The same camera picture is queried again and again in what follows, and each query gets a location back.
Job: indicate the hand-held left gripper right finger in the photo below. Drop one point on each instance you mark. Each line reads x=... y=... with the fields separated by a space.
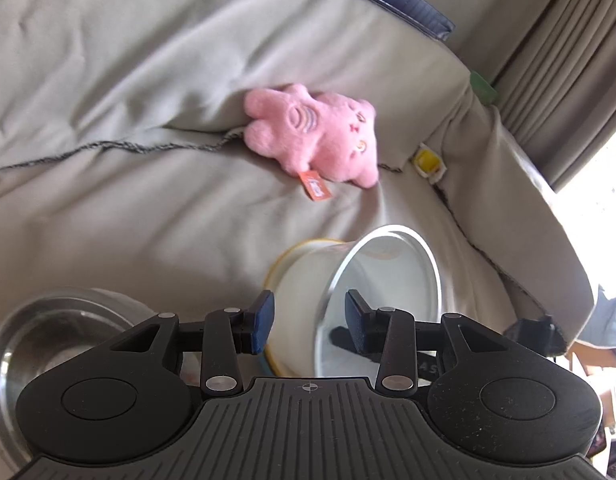
x=355 y=321

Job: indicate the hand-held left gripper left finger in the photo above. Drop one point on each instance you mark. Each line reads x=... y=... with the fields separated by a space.
x=262 y=321

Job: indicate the white bowl with yellow rim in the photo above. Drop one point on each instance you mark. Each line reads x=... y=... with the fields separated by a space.
x=300 y=280

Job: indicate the stainless steel bowl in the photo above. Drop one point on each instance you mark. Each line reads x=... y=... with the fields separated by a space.
x=48 y=340

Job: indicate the blue grey cloth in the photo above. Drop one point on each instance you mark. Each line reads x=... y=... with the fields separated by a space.
x=605 y=315

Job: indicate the yellow white small tag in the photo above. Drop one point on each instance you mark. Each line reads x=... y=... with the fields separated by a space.
x=428 y=164

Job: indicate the pink plush toy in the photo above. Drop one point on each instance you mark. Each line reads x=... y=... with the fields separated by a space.
x=318 y=135

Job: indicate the small green tag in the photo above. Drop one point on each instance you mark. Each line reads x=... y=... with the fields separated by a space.
x=482 y=87

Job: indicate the beige curtain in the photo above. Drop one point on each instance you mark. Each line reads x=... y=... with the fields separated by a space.
x=552 y=60

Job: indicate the beige sofa cover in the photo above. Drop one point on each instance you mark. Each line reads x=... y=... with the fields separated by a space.
x=138 y=60

